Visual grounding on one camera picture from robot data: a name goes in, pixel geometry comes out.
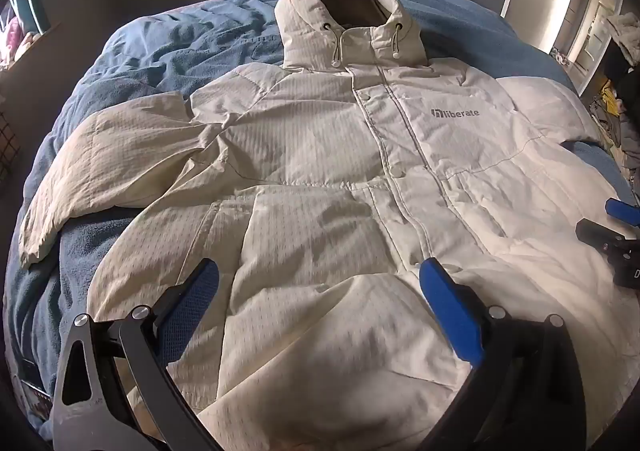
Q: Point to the checkered cloth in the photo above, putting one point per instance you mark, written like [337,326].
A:
[9,146]

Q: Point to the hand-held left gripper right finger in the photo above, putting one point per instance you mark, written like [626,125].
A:
[450,311]

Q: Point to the cream hooded puffer jacket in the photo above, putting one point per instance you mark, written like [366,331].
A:
[325,156]

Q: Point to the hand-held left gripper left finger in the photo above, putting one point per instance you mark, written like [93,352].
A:
[192,311]

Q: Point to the pink items on windowsill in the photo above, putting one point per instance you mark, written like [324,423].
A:
[15,38]

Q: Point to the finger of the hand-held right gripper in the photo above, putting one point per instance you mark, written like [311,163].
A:
[624,212]
[597,232]

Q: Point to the pile of clothes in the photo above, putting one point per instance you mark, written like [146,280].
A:
[620,81]

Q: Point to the blue fleece blanket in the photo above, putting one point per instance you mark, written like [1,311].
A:
[165,51]

